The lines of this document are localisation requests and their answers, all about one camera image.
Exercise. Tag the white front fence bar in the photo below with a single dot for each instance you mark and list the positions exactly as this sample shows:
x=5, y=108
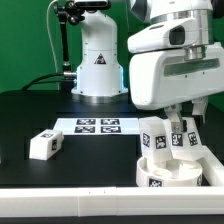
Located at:
x=111, y=201

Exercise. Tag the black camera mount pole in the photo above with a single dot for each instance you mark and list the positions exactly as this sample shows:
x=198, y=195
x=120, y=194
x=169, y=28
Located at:
x=69, y=13

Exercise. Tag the white marker sheet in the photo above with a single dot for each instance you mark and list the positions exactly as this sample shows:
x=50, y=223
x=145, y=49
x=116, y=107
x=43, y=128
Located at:
x=97, y=126

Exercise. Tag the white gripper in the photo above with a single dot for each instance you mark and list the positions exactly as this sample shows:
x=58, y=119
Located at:
x=161, y=74

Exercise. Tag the white fence bar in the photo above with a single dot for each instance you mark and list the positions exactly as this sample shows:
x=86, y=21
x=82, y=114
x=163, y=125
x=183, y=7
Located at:
x=111, y=201
x=213, y=169

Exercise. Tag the white right fence bar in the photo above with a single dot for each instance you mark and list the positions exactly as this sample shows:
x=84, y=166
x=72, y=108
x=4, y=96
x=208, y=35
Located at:
x=213, y=169

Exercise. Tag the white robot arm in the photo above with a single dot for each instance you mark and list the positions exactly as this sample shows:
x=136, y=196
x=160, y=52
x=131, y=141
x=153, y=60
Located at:
x=99, y=77

